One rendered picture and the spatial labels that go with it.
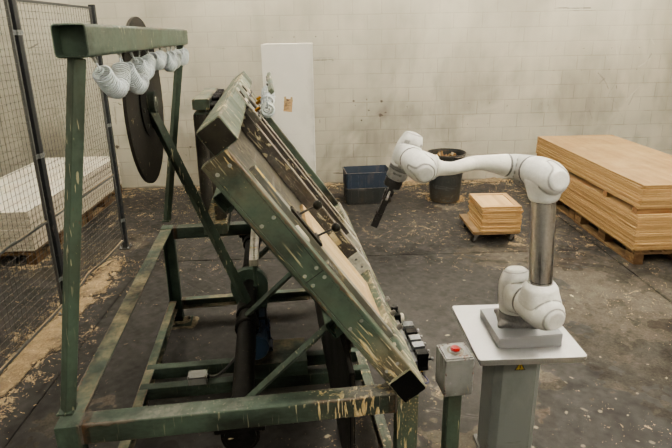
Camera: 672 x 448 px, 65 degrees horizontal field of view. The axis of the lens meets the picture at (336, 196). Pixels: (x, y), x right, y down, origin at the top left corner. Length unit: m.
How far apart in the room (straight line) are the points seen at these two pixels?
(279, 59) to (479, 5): 3.08
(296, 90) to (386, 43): 1.92
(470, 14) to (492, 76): 0.92
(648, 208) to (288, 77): 3.94
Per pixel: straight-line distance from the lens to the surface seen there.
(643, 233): 5.77
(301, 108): 6.35
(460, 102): 8.02
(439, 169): 2.12
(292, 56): 6.30
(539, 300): 2.49
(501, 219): 5.84
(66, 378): 2.24
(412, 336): 2.66
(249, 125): 2.67
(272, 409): 2.22
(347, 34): 7.70
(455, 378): 2.28
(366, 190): 6.96
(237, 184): 1.81
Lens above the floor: 2.16
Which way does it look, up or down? 17 degrees down
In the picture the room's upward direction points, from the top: 1 degrees counter-clockwise
